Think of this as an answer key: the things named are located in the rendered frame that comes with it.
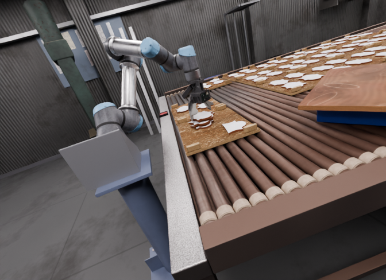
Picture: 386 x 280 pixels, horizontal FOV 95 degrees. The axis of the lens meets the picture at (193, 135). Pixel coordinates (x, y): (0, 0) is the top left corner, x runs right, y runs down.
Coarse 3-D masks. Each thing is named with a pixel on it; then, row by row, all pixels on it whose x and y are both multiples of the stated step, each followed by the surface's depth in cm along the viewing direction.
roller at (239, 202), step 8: (176, 96) 198; (208, 152) 77; (216, 160) 69; (216, 168) 66; (224, 168) 64; (224, 176) 60; (224, 184) 58; (232, 184) 56; (232, 192) 53; (240, 192) 53; (232, 200) 51; (240, 200) 49; (240, 208) 47
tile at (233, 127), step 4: (224, 124) 91; (228, 124) 89; (232, 124) 88; (236, 124) 87; (240, 124) 86; (244, 124) 84; (228, 128) 85; (232, 128) 84; (236, 128) 83; (240, 128) 82; (228, 132) 82; (232, 132) 82
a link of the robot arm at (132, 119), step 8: (128, 56) 106; (120, 64) 107; (128, 64) 106; (136, 64) 109; (128, 72) 106; (128, 80) 105; (128, 88) 104; (128, 96) 103; (128, 104) 103; (128, 112) 100; (136, 112) 104; (128, 120) 98; (136, 120) 103; (128, 128) 101; (136, 128) 104
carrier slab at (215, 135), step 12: (228, 108) 113; (216, 120) 101; (228, 120) 96; (240, 120) 92; (180, 132) 100; (192, 132) 96; (204, 132) 91; (216, 132) 88; (240, 132) 81; (252, 132) 79; (204, 144) 80; (216, 144) 78
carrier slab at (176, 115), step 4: (212, 100) 139; (184, 104) 151; (196, 104) 141; (216, 104) 127; (172, 108) 150; (176, 108) 147; (196, 108) 131; (212, 108) 122; (172, 112) 139; (176, 112) 136; (184, 112) 131; (188, 112) 128; (176, 116) 128; (180, 116) 125; (188, 116) 120; (176, 120) 120; (176, 124) 115
